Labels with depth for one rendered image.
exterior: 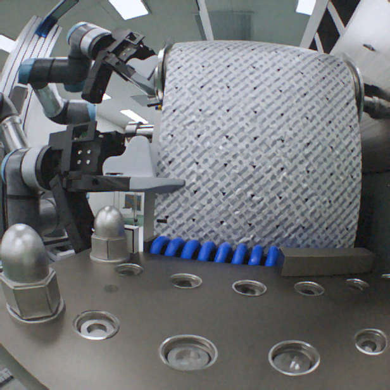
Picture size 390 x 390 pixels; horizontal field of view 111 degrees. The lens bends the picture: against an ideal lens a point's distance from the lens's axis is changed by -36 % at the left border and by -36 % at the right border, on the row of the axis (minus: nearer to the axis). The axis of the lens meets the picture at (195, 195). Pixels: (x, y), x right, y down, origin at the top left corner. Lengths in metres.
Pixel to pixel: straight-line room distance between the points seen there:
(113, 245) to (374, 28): 0.46
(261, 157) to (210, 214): 0.08
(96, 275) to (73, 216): 0.13
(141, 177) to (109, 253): 0.08
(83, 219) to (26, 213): 0.14
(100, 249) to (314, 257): 0.17
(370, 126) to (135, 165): 0.37
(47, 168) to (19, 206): 0.10
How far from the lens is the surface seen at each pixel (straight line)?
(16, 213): 0.39
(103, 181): 0.21
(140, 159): 0.22
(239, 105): 0.23
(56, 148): 0.31
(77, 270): 0.16
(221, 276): 0.16
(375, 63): 0.40
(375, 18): 0.41
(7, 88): 1.19
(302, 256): 0.17
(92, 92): 0.41
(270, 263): 0.19
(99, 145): 0.25
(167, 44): 0.29
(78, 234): 0.27
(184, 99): 0.24
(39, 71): 0.59
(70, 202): 0.28
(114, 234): 0.17
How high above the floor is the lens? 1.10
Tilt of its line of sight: 3 degrees down
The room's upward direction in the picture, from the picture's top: 4 degrees clockwise
